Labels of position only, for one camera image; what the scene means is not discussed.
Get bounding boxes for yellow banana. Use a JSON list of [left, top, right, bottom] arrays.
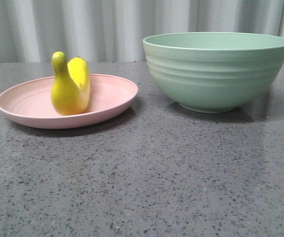
[[51, 51, 90, 116]]

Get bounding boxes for green ribbed bowl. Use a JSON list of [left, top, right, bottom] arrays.
[[143, 32, 284, 113]]

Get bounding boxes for pink plate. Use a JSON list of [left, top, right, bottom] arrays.
[[0, 74, 138, 129]]

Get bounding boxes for white curtain backdrop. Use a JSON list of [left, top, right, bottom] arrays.
[[0, 0, 284, 63]]

